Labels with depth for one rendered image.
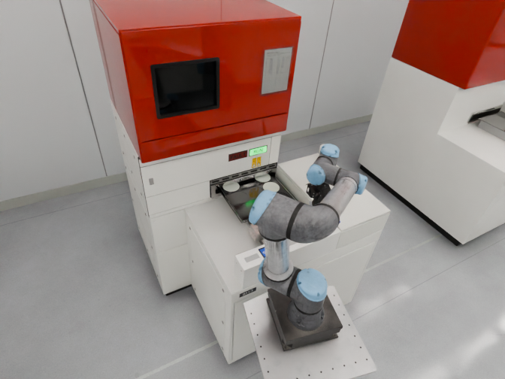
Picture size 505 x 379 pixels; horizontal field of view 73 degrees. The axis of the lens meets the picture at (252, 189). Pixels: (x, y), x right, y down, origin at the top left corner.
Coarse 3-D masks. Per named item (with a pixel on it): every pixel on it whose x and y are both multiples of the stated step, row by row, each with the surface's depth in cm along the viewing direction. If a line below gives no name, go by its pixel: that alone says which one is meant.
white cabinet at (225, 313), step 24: (192, 240) 200; (360, 240) 189; (192, 264) 219; (312, 264) 178; (336, 264) 192; (360, 264) 208; (216, 288) 178; (264, 288) 168; (336, 288) 213; (216, 312) 194; (240, 312) 171; (216, 336) 212; (240, 336) 188
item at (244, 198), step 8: (272, 176) 213; (240, 184) 205; (248, 184) 206; (256, 184) 206; (224, 192) 199; (232, 192) 199; (240, 192) 200; (248, 192) 200; (256, 192) 201; (280, 192) 202; (232, 200) 194; (240, 200) 194; (248, 200) 194; (240, 208) 189; (248, 208) 189; (240, 216) 184; (248, 216) 185
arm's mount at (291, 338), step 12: (276, 300) 146; (288, 300) 146; (276, 312) 141; (276, 324) 145; (288, 324) 137; (324, 324) 138; (336, 324) 138; (288, 336) 134; (300, 336) 134; (312, 336) 136; (324, 336) 139; (336, 336) 143; (288, 348) 138
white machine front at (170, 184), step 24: (240, 144) 189; (264, 144) 198; (144, 168) 169; (168, 168) 176; (192, 168) 183; (216, 168) 191; (240, 168) 200; (144, 192) 178; (168, 192) 185; (192, 192) 193
